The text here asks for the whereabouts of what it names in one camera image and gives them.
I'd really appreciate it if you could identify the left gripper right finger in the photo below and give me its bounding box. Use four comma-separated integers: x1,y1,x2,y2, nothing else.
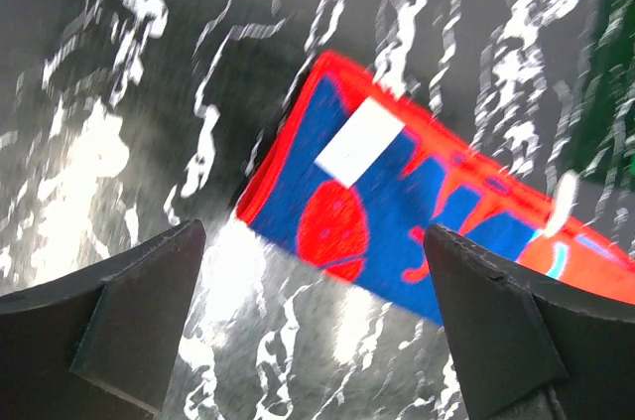
424,225,634,419

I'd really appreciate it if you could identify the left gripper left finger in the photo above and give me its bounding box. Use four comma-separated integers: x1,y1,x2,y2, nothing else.
1,220,206,419

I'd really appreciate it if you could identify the black marble pattern mat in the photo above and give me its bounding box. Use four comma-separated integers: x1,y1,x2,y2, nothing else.
1,0,634,419

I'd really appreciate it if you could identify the red and blue towel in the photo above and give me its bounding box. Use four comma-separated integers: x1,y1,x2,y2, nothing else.
236,52,634,322

